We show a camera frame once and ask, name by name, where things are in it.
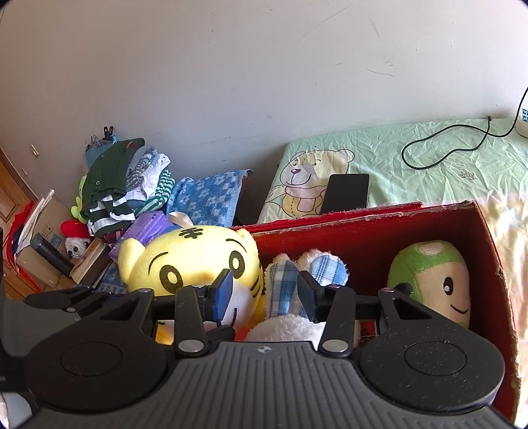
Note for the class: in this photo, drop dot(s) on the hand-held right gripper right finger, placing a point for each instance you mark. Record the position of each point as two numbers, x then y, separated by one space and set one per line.
309 295

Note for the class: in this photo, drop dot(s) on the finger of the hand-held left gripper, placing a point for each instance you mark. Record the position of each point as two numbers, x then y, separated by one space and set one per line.
74 299

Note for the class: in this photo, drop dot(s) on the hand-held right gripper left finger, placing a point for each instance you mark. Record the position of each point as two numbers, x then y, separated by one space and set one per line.
222 293

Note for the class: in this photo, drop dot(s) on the white rabbit plush toy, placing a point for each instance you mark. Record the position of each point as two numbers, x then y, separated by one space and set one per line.
284 280

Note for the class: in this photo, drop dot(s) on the yellow tiger plush toy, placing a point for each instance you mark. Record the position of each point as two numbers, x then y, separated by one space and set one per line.
194 255

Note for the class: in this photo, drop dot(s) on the red cardboard box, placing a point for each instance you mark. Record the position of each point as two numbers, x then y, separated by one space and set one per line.
363 239

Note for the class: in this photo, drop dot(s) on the green plush toy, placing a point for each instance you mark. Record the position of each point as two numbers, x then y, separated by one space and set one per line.
449 284

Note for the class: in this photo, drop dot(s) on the small white plush toy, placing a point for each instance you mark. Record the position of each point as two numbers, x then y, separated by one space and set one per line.
75 247

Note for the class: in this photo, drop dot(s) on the black cylinder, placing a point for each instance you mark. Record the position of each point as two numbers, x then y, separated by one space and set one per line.
49 253

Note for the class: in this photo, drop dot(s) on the red plush toy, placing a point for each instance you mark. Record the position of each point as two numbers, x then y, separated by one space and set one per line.
74 229

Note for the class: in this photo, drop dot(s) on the pile of cardboard boxes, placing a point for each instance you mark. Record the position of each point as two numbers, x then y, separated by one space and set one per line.
41 231

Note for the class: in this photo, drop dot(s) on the dark striped shirt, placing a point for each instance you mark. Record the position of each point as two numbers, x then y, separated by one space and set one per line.
109 216

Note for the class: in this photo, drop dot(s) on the red bag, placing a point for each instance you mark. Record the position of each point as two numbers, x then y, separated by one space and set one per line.
18 222

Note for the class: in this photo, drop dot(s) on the blue floral towel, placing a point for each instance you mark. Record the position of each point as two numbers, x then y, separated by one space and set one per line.
210 198

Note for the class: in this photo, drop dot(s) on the purple tissue pack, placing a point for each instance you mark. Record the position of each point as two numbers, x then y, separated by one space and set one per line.
148 231

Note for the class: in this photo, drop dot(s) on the green frog toy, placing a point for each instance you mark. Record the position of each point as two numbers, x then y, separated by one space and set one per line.
78 202

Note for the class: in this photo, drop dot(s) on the black smartphone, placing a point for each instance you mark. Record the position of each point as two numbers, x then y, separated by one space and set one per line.
344 194

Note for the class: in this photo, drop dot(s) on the green striped garment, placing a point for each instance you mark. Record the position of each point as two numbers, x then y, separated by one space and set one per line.
163 192

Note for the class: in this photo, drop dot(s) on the dark green jacket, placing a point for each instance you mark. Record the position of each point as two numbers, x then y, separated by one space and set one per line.
109 173

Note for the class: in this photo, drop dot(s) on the white patterned shirt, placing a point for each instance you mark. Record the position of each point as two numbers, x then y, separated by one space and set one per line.
148 173

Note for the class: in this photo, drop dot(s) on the blue clip hanger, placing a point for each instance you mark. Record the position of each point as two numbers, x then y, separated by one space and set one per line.
97 148

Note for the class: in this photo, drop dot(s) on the white power strip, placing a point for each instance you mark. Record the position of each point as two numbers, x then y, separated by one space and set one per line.
523 119

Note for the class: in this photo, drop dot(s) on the wall switch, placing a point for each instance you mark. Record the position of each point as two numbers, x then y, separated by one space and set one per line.
35 151

